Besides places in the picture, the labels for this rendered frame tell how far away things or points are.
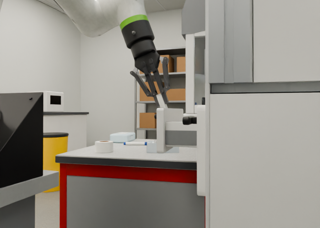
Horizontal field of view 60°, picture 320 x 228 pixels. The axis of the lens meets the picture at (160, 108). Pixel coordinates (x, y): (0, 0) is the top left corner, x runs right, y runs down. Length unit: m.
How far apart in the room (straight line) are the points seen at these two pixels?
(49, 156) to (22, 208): 2.62
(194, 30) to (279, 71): 1.43
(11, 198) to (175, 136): 0.39
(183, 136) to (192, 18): 1.10
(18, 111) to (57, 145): 2.67
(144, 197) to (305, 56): 0.82
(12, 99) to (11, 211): 0.27
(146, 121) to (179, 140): 4.18
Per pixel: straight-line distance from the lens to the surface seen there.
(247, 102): 0.24
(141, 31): 0.86
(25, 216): 0.80
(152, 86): 0.85
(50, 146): 3.38
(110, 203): 1.04
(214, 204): 0.26
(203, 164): 0.34
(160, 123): 0.67
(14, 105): 0.77
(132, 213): 1.02
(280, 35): 0.25
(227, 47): 0.25
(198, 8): 1.70
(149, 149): 1.07
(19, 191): 0.72
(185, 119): 0.45
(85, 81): 6.03
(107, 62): 5.79
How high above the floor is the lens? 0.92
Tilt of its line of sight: 1 degrees up
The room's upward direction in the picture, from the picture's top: straight up
